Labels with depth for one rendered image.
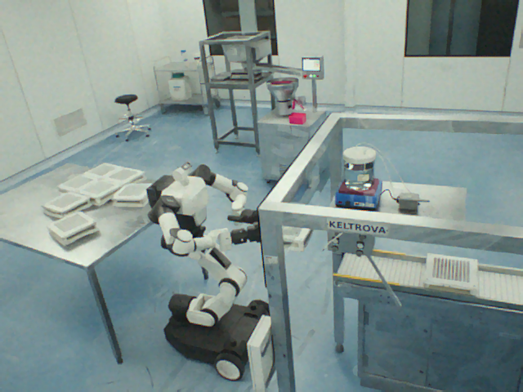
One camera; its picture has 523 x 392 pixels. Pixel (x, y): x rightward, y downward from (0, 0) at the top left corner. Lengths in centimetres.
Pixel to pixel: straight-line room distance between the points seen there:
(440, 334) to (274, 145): 313
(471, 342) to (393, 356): 44
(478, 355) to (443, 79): 524
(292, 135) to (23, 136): 374
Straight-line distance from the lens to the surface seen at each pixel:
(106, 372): 352
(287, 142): 515
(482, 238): 149
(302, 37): 785
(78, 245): 324
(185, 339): 331
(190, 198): 269
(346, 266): 265
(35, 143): 720
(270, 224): 160
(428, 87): 752
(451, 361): 286
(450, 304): 253
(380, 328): 277
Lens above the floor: 241
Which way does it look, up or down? 28 degrees down
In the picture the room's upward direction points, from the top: 6 degrees counter-clockwise
